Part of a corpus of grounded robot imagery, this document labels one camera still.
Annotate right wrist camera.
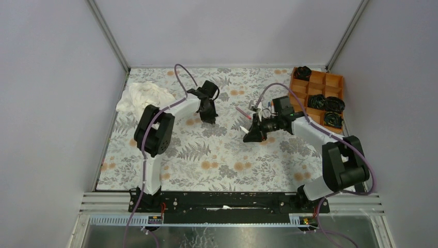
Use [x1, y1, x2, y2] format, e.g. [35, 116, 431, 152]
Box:
[248, 100, 263, 121]

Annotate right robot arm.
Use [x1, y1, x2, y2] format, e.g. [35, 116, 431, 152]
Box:
[243, 96, 370, 213]

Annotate pink red pen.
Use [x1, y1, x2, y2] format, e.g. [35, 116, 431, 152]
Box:
[235, 106, 252, 120]

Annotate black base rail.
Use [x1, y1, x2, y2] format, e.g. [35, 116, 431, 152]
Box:
[128, 188, 330, 224]

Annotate white crumpled cloth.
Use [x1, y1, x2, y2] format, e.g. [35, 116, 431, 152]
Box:
[116, 81, 176, 121]

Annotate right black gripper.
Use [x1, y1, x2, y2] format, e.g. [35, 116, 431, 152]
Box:
[243, 113, 282, 143]

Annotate white pen grey cap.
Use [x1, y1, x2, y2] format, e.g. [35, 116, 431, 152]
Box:
[240, 126, 249, 134]

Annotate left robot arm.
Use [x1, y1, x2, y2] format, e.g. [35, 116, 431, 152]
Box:
[134, 81, 220, 212]

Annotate floral table mat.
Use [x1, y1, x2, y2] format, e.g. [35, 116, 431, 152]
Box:
[96, 67, 356, 192]

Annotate black cable coil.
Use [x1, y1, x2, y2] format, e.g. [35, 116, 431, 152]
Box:
[308, 94, 327, 110]
[294, 66, 312, 82]
[325, 96, 346, 114]
[324, 112, 344, 129]

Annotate black cable coil top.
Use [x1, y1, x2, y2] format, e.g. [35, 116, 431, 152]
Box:
[294, 66, 312, 82]

